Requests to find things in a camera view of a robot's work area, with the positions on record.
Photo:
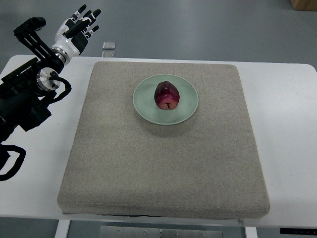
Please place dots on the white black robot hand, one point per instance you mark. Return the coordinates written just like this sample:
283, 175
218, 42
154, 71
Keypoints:
73, 35

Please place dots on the red apple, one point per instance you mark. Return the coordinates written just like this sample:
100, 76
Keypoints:
166, 96

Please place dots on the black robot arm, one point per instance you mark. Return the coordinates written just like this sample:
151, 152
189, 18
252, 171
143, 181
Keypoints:
26, 92

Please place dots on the light green plate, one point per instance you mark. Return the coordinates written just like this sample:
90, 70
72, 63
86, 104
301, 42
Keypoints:
144, 103

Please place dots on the silver floor outlet cover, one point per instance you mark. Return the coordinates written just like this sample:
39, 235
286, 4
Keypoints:
109, 45

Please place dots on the beige fabric cushion mat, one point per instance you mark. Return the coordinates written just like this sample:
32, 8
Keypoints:
206, 167

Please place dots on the cardboard box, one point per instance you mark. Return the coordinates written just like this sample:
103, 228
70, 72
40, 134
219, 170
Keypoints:
304, 5

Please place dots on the black table control panel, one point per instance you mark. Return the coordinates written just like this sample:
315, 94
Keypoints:
298, 231

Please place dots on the metal table frame bracket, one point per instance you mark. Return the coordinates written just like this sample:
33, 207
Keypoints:
136, 232

